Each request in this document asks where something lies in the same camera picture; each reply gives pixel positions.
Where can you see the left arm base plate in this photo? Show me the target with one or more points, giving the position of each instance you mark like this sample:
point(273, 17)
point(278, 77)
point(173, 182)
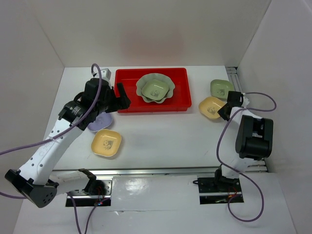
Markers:
point(100, 194)

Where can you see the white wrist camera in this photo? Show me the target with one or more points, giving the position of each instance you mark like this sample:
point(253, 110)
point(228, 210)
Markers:
point(105, 74)
point(244, 100)

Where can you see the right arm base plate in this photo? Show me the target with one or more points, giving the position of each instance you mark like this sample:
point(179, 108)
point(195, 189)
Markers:
point(212, 192)

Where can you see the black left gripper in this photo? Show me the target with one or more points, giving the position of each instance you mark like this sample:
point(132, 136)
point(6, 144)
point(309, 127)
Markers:
point(119, 103)

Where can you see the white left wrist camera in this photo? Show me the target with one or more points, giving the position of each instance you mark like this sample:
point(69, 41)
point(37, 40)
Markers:
point(105, 74)

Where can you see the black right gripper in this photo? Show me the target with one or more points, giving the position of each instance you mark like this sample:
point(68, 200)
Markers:
point(221, 112)

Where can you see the green scalloped bowl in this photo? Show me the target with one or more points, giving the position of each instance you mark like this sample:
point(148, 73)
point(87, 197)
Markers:
point(145, 78)

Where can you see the purple square plate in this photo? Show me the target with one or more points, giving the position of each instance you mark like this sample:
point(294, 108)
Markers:
point(102, 121)

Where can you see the green square panda plate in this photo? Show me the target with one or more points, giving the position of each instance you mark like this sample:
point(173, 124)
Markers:
point(155, 89)

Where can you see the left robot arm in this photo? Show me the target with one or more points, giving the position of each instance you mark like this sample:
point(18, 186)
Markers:
point(34, 179)

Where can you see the aluminium rail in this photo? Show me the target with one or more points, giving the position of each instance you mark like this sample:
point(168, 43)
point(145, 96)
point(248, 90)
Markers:
point(166, 143)

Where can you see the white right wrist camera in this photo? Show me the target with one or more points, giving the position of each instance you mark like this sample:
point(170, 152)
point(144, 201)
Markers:
point(244, 100)

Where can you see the yellow square plate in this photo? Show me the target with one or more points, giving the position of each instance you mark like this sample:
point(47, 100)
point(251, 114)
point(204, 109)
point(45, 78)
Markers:
point(210, 106)
point(106, 143)

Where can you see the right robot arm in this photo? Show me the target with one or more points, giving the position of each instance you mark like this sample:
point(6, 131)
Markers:
point(254, 140)

